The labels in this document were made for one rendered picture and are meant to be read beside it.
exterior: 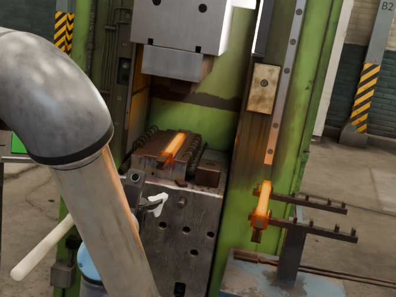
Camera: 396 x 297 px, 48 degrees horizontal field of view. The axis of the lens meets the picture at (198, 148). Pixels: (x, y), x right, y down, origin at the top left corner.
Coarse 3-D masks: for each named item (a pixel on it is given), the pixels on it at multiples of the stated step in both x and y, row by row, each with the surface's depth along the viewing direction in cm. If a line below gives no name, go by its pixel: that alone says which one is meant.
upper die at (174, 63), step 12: (144, 48) 145; (156, 48) 145; (168, 48) 144; (144, 60) 146; (156, 60) 146; (168, 60) 145; (180, 60) 145; (192, 60) 144; (204, 60) 150; (144, 72) 147; (156, 72) 147; (168, 72) 146; (180, 72) 146; (192, 72) 145; (204, 72) 158
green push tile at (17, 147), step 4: (12, 132) 141; (12, 136) 141; (16, 136) 141; (12, 140) 141; (16, 140) 141; (20, 140) 141; (12, 144) 140; (16, 144) 141; (20, 144) 141; (12, 148) 140; (16, 148) 141; (20, 148) 141; (24, 148) 141; (12, 152) 140; (16, 152) 140; (20, 152) 141; (24, 152) 141
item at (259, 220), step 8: (264, 184) 150; (264, 192) 142; (264, 200) 135; (264, 208) 130; (256, 216) 120; (264, 216) 121; (256, 224) 116; (264, 224) 122; (256, 232) 114; (256, 240) 115
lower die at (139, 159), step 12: (156, 132) 190; (168, 132) 189; (156, 144) 169; (168, 144) 168; (180, 144) 170; (192, 144) 176; (132, 156) 156; (144, 156) 155; (156, 156) 155; (180, 156) 158; (132, 168) 157; (144, 168) 156; (168, 168) 155; (180, 168) 154
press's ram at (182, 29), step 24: (144, 0) 141; (168, 0) 140; (192, 0) 139; (216, 0) 138; (240, 0) 155; (144, 24) 143; (168, 24) 142; (192, 24) 141; (216, 24) 140; (192, 48) 143; (216, 48) 142
